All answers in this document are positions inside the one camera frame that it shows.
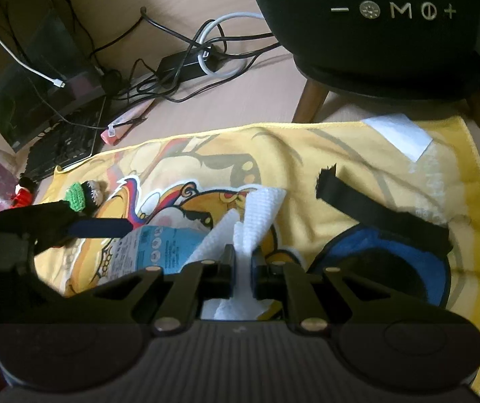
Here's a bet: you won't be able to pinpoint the black tangled cables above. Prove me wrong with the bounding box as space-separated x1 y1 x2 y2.
92 5 283 104

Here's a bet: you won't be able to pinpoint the black computer monitor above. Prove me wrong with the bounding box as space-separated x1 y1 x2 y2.
0 0 104 151

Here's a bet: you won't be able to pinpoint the red black small figurine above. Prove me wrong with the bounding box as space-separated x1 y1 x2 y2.
11 175 38 208

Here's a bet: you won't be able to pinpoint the pink tube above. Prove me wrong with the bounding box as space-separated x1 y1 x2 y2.
101 99 153 146

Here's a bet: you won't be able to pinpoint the white usb cable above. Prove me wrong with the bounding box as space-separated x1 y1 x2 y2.
0 0 67 89

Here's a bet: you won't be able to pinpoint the white paper towel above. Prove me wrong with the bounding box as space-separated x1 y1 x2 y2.
186 186 286 321

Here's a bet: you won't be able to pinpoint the green brown crochet toy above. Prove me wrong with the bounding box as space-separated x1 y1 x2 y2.
64 180 104 214

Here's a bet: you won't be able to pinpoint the yellow cartoon printed towel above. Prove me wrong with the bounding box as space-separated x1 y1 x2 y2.
43 118 480 330

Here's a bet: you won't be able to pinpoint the black power adapter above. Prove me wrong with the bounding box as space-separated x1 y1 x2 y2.
154 52 206 86

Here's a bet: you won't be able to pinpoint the blue wet wipes packet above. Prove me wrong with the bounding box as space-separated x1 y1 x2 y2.
101 226 207 283

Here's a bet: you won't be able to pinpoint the black keyboard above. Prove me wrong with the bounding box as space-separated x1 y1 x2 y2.
23 105 102 181

